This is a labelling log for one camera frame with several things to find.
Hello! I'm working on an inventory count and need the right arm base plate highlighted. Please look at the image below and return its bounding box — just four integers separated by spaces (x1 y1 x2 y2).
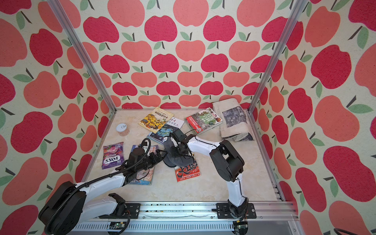
212 203 257 220

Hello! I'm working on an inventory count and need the grey microfibre cloth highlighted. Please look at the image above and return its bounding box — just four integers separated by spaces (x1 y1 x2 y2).
163 137 194 168

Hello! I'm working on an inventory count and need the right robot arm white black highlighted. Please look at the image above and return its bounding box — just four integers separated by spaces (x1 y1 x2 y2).
164 135 248 219

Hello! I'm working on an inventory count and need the red green book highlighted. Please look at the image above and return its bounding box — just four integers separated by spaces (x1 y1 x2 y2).
184 108 223 135

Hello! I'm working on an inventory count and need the aluminium frame post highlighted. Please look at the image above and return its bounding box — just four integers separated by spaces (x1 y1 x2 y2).
248 0 308 115
47 0 117 114

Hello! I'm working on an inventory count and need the left aluminium frame post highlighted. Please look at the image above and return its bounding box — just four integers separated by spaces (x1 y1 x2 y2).
47 0 117 114

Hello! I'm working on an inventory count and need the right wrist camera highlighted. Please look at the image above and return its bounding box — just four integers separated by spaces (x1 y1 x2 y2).
170 129 187 143

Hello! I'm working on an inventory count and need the yellow picture book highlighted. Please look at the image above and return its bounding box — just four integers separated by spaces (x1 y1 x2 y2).
138 107 174 134

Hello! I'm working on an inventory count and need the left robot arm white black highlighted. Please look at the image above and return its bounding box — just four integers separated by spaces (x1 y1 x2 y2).
38 147 166 235

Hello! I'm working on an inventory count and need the purple candy bag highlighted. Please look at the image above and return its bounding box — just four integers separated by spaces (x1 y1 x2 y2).
101 142 124 169

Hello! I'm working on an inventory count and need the aluminium front rail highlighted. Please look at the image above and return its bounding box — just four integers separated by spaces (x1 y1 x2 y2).
67 201 304 235

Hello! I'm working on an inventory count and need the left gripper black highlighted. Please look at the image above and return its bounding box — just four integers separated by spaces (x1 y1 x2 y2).
136 149 169 173

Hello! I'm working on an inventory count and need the right aluminium frame post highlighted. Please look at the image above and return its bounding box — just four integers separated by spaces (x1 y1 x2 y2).
248 0 308 115

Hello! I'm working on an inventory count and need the folded newspaper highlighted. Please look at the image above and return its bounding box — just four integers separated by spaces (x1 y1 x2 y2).
213 98 254 142

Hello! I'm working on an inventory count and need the blue science book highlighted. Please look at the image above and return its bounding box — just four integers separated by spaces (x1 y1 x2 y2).
148 117 184 145

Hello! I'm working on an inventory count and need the blue sunflower magazine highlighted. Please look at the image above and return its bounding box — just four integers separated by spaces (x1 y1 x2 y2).
129 145 159 186

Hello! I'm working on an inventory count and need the red manga book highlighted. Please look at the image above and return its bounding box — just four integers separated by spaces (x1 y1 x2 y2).
174 159 201 182

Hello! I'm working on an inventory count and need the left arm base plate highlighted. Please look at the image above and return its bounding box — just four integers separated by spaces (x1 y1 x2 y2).
99 202 141 220

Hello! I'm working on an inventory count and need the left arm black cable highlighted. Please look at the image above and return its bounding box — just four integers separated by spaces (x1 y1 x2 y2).
43 137 152 233

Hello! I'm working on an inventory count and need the white round tape roll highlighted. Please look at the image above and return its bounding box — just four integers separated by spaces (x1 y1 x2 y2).
116 123 130 137

